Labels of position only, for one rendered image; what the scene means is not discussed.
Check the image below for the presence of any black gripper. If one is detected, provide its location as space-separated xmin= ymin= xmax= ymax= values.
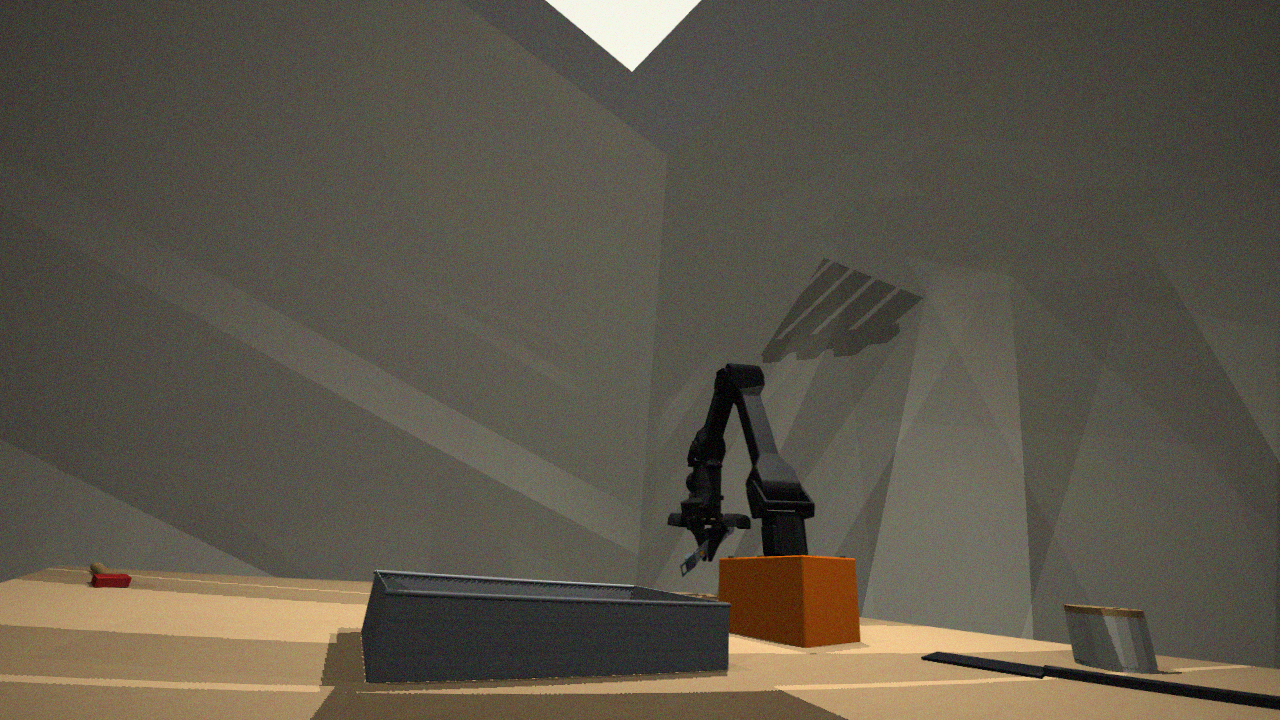
xmin=668 ymin=489 xmax=751 ymax=562

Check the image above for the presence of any dark grey spatula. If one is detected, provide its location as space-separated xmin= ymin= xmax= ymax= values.
xmin=922 ymin=652 xmax=1280 ymax=710

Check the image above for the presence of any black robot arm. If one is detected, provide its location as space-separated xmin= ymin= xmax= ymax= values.
xmin=681 ymin=363 xmax=815 ymax=557

